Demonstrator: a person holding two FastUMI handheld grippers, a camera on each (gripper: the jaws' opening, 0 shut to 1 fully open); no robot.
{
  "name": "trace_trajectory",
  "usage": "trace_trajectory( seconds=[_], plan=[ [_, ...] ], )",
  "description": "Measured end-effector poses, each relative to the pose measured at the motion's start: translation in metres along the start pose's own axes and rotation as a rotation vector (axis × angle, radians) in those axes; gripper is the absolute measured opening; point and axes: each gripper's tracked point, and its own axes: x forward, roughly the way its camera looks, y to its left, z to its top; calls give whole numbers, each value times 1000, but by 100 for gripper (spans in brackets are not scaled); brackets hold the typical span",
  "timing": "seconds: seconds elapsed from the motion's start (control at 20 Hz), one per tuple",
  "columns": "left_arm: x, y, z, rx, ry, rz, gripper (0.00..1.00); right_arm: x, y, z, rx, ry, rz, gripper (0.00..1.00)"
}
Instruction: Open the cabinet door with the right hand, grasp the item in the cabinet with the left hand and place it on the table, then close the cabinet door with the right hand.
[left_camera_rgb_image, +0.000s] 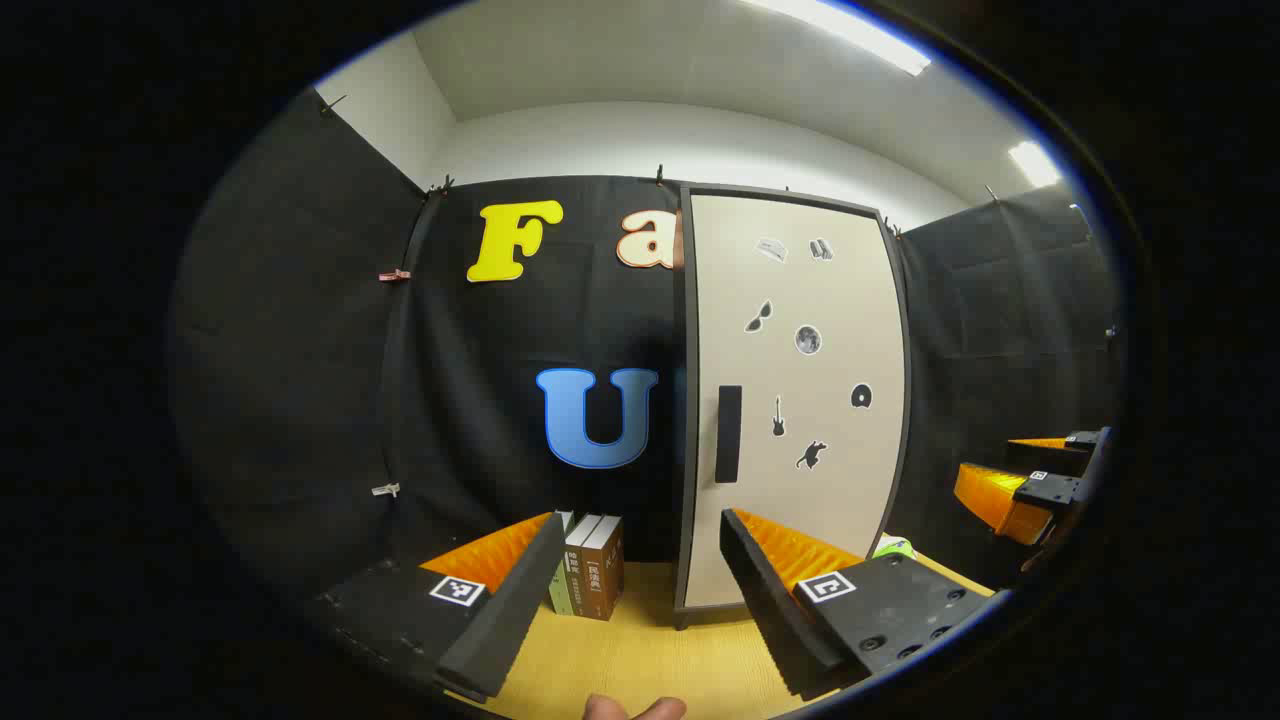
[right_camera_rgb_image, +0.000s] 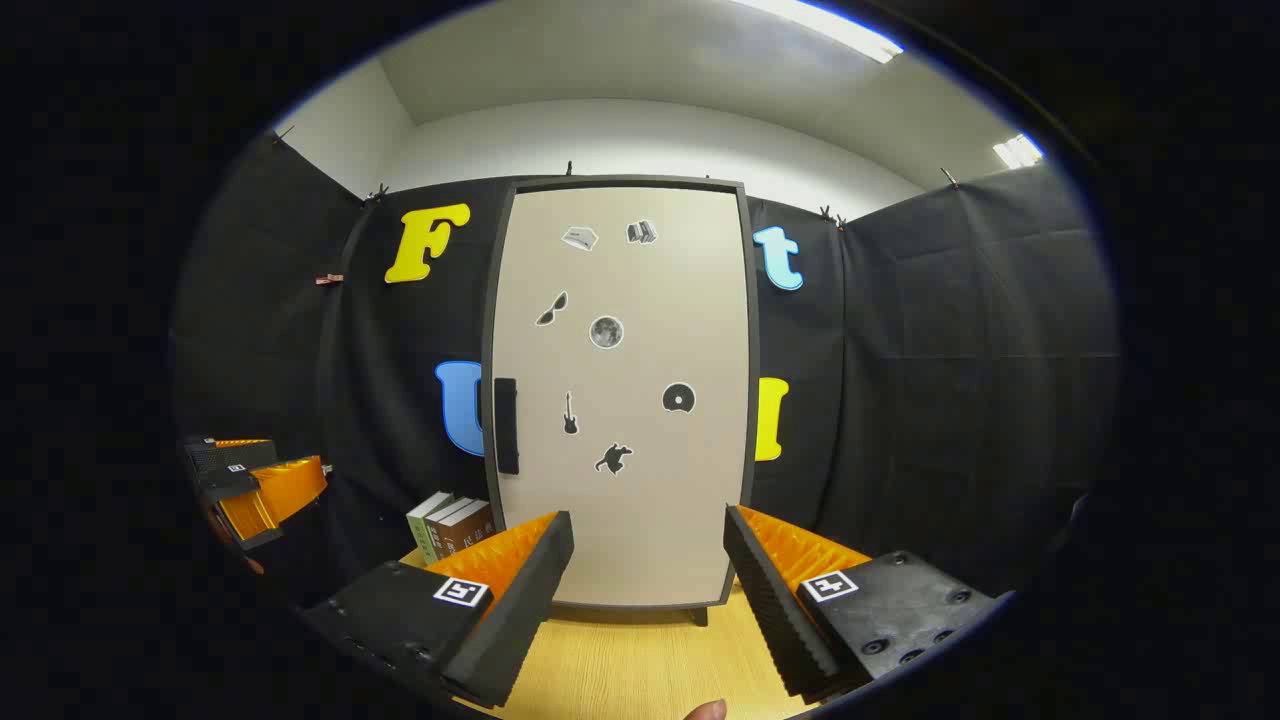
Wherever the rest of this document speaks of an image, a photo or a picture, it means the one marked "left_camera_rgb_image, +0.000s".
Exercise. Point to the small ceiling light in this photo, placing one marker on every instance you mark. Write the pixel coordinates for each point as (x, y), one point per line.
(1035, 163)

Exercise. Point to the dark brown book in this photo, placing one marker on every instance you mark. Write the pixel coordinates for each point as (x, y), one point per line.
(610, 580)

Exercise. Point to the long ceiling light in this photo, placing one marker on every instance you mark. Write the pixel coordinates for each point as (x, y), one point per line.
(850, 30)

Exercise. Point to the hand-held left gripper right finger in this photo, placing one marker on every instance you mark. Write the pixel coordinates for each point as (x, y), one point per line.
(770, 610)

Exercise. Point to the red cloth clip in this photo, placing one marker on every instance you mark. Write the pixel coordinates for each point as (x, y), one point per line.
(393, 275)

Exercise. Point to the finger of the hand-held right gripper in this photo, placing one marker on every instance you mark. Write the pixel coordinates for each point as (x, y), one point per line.
(1050, 458)
(1050, 490)

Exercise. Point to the grey cabinet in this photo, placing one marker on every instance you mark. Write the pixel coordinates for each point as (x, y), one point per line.
(684, 400)

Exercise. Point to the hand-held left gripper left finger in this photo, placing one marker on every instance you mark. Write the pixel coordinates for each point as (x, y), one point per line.
(510, 620)

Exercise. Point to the green and white toy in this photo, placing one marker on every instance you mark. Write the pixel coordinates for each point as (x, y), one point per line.
(893, 548)

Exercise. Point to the black backdrop cloth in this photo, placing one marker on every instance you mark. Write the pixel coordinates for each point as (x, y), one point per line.
(300, 400)

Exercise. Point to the green book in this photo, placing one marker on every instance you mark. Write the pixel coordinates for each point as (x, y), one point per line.
(562, 590)

